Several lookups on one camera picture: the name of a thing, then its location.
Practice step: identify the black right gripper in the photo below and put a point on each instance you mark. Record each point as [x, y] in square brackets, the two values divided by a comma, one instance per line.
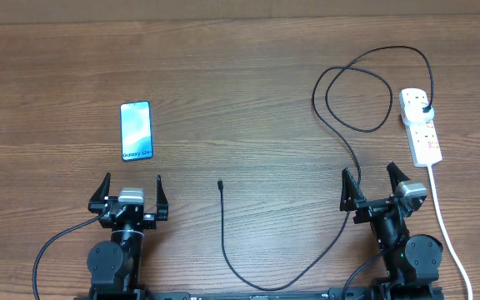
[351, 197]

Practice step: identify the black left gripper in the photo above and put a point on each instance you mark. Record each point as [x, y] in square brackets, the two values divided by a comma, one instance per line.
[149, 220]

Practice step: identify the Samsung Galaxy smartphone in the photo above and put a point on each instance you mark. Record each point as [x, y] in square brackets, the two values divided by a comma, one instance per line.
[136, 131]

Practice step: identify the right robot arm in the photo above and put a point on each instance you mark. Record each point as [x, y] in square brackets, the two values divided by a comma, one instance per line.
[411, 262]

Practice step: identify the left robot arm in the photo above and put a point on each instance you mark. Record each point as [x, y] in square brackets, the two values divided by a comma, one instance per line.
[115, 264]

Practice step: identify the white charger plug adapter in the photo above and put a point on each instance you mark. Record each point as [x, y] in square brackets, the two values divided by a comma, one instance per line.
[414, 114]

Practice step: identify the white power strip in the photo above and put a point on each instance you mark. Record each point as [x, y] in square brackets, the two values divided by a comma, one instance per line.
[422, 138]

